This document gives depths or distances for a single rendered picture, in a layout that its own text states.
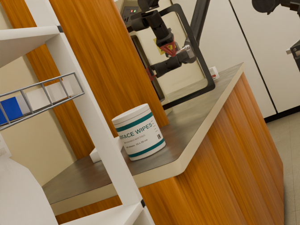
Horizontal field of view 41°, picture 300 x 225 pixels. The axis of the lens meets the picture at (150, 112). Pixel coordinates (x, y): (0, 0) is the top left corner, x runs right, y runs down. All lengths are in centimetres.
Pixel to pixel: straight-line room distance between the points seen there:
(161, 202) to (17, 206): 51
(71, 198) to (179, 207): 33
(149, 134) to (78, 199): 29
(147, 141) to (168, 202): 23
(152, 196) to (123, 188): 20
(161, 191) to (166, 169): 7
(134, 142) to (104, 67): 57
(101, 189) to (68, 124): 75
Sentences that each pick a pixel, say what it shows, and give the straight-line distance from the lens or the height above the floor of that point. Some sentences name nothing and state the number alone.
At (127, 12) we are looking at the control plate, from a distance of 185.
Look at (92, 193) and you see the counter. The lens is 119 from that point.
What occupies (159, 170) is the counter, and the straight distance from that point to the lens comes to 108.
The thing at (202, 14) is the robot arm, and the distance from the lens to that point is 187.
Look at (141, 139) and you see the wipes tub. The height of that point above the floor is 100.
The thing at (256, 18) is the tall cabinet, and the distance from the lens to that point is 476.
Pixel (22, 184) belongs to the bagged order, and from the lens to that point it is 72.
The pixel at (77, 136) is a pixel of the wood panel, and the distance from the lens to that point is 188.
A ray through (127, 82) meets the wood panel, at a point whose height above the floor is 117.
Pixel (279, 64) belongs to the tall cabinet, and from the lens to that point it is 480.
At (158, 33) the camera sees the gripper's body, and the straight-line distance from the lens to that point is 162.
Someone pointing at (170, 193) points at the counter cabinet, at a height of 86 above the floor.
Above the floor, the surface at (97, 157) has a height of 96.
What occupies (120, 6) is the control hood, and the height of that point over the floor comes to 148.
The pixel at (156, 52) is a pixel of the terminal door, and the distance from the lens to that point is 175.
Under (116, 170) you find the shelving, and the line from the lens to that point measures 93.
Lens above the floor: 119
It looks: 6 degrees down
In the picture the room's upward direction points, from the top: 25 degrees counter-clockwise
